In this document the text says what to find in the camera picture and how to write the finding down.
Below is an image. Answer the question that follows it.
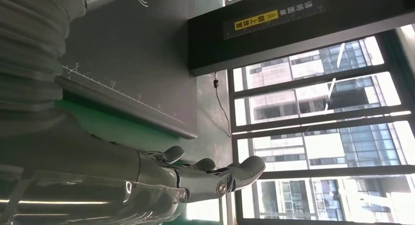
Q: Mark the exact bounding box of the yellow warning sticker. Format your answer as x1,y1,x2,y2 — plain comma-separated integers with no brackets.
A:
234,9,280,32

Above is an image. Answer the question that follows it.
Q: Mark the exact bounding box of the black scale platform with ruler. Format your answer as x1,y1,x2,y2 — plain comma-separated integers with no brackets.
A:
54,0,227,140

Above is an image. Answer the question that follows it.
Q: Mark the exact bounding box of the dark window frame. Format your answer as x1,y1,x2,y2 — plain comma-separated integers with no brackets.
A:
225,22,415,225

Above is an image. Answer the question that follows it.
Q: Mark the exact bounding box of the thin black cable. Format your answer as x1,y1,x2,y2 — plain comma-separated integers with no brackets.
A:
212,72,233,138

